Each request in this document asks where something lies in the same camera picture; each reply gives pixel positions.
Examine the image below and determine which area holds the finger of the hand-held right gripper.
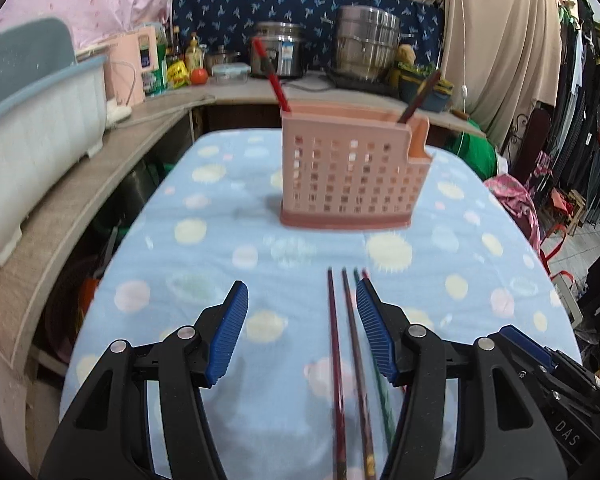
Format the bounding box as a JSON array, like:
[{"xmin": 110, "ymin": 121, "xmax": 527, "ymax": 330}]
[{"xmin": 497, "ymin": 325, "xmax": 557, "ymax": 369}]

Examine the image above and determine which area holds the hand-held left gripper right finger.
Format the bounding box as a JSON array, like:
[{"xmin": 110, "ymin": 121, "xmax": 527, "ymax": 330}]
[{"xmin": 355, "ymin": 278, "xmax": 570, "ymax": 480}]

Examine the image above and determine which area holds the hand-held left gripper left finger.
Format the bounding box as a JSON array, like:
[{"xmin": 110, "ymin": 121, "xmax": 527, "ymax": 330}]
[{"xmin": 39, "ymin": 280, "xmax": 250, "ymax": 480}]

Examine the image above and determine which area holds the brown chopstick gold band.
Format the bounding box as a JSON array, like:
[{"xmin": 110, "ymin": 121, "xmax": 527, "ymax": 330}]
[{"xmin": 341, "ymin": 267, "xmax": 378, "ymax": 480}]

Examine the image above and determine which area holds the dark maroon chopstick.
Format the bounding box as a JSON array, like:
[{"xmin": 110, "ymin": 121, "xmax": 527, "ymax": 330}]
[
  {"xmin": 326, "ymin": 268, "xmax": 348, "ymax": 480},
  {"xmin": 397, "ymin": 69, "xmax": 443, "ymax": 125}
]

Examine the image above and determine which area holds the green chopstick gold band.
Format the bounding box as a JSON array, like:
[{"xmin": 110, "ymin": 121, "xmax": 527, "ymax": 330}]
[{"xmin": 352, "ymin": 268, "xmax": 397, "ymax": 453}]

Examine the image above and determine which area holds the pink perforated utensil holder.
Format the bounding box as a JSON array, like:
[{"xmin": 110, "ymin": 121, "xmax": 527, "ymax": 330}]
[{"xmin": 279, "ymin": 101, "xmax": 433, "ymax": 231}]

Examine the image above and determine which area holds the red chopstick black band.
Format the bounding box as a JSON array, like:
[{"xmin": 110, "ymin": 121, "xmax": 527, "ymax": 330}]
[{"xmin": 251, "ymin": 37, "xmax": 292, "ymax": 113}]

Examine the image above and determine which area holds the white stool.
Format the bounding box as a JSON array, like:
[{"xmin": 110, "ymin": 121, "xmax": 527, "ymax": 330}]
[{"xmin": 552, "ymin": 270, "xmax": 586, "ymax": 331}]

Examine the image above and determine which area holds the blue polka dot tablecloth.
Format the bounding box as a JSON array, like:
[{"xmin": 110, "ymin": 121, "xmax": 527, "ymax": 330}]
[{"xmin": 60, "ymin": 130, "xmax": 583, "ymax": 480}]

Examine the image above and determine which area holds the red stool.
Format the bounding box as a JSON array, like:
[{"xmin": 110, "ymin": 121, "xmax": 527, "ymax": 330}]
[{"xmin": 540, "ymin": 187, "xmax": 588, "ymax": 271}]

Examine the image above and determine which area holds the pink bag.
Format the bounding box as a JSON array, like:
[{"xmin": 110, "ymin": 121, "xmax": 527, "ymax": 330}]
[{"xmin": 485, "ymin": 172, "xmax": 543, "ymax": 256}]

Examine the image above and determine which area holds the green cloth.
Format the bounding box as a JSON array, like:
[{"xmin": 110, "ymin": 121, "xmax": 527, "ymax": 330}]
[{"xmin": 447, "ymin": 117, "xmax": 501, "ymax": 181}]

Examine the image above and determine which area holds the dark metal chair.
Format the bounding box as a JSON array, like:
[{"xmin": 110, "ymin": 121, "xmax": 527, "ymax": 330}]
[{"xmin": 500, "ymin": 107, "xmax": 553, "ymax": 196}]

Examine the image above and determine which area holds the blue plant basin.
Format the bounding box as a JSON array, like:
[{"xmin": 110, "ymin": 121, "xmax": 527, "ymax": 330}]
[{"xmin": 397, "ymin": 65, "xmax": 453, "ymax": 113}]

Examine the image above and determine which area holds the row of hanging clothes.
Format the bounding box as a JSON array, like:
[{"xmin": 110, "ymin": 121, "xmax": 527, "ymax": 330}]
[{"xmin": 555, "ymin": 0, "xmax": 600, "ymax": 241}]

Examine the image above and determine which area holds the white power strip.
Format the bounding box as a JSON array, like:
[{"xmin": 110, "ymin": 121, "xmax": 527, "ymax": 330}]
[{"xmin": 105, "ymin": 100, "xmax": 133, "ymax": 128}]

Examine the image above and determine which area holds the black induction cooktop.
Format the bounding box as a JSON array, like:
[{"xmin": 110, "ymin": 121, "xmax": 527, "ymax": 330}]
[{"xmin": 325, "ymin": 67, "xmax": 396, "ymax": 93}]

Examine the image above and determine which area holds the clear glass food container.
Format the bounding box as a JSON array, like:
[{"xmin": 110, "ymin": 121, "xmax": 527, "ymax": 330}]
[{"xmin": 211, "ymin": 62, "xmax": 252, "ymax": 82}]

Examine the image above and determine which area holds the green packet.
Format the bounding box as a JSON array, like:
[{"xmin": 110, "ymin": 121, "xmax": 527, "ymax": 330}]
[{"xmin": 142, "ymin": 67, "xmax": 168, "ymax": 97}]

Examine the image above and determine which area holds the yellow packet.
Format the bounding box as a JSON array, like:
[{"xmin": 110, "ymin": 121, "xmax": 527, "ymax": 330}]
[{"xmin": 166, "ymin": 60, "xmax": 191, "ymax": 88}]

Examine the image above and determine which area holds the white dish drainer grey lid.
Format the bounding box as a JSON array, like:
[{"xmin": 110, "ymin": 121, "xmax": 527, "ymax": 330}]
[{"xmin": 0, "ymin": 17, "xmax": 110, "ymax": 268}]

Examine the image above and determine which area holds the small lidded steel pot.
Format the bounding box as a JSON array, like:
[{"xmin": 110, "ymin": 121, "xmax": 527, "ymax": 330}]
[{"xmin": 205, "ymin": 45, "xmax": 241, "ymax": 68}]

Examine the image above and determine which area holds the pink appliance box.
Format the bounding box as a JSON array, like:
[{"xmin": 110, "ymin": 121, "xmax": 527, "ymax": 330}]
[{"xmin": 102, "ymin": 27, "xmax": 160, "ymax": 106}]

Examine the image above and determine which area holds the stainless steel steamer pot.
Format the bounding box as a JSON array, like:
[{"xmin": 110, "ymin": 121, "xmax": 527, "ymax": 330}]
[{"xmin": 335, "ymin": 5, "xmax": 415, "ymax": 81}]

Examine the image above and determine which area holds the yellow oil bottle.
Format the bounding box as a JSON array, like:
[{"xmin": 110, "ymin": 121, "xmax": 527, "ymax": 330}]
[{"xmin": 185, "ymin": 32, "xmax": 205, "ymax": 71}]

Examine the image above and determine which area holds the steel rice cooker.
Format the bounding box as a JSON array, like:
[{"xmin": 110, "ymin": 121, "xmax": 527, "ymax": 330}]
[{"xmin": 252, "ymin": 21, "xmax": 305, "ymax": 80}]

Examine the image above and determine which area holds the beige curtain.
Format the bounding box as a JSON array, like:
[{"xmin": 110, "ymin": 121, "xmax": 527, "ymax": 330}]
[{"xmin": 437, "ymin": 0, "xmax": 563, "ymax": 146}]

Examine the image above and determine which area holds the navy floral cloth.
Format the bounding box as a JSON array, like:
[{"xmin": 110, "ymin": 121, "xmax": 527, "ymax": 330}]
[{"xmin": 172, "ymin": 0, "xmax": 443, "ymax": 76}]

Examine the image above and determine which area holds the pink floral cloth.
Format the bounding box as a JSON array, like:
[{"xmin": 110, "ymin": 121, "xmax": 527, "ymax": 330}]
[{"xmin": 0, "ymin": 0, "xmax": 213, "ymax": 48}]

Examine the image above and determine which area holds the white cable with switch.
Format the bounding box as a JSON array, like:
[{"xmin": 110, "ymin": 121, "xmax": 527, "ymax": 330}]
[{"xmin": 452, "ymin": 0, "xmax": 473, "ymax": 156}]

